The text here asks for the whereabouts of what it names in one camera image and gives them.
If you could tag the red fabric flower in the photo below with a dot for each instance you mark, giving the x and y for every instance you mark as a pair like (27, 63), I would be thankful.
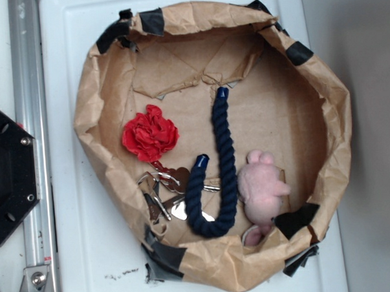
(149, 135)

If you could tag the silver key bunch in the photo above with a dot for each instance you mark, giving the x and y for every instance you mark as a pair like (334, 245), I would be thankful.
(164, 192)

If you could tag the pink plush toy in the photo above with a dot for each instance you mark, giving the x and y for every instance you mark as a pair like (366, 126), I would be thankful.
(261, 191)

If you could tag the brown paper bag bin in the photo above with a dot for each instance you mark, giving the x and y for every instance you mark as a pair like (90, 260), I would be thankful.
(285, 100)

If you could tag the aluminium frame rail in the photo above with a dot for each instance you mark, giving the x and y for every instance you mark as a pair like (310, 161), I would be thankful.
(29, 101)

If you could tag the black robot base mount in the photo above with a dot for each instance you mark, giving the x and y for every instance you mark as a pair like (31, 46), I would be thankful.
(18, 183)

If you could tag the grey corner bracket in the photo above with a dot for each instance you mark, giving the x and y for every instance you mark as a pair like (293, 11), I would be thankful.
(37, 279)

